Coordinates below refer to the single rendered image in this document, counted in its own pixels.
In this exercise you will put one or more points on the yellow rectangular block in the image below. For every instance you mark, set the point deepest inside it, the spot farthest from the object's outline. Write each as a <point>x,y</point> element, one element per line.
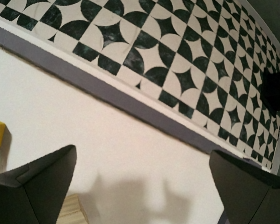
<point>2,127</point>

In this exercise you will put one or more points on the brown wooden box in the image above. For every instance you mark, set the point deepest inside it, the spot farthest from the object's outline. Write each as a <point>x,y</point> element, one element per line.
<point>72,211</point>

